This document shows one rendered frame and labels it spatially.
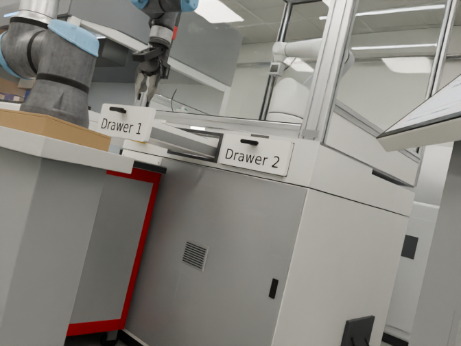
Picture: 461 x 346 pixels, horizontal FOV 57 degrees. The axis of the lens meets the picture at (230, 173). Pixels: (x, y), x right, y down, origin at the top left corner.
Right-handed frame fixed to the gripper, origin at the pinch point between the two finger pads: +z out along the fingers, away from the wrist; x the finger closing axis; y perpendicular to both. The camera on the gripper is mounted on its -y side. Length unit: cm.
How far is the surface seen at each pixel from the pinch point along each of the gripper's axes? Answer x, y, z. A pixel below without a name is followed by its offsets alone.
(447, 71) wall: -113, 330, -134
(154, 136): -10.7, -4.8, 12.9
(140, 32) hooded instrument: 59, 71, -47
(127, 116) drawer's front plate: 0.7, -5.1, 8.2
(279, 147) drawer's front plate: -47.9, 10.4, 7.4
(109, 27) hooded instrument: 66, 53, -42
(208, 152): -19.9, 18.9, 13.1
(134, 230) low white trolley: 5, 22, 48
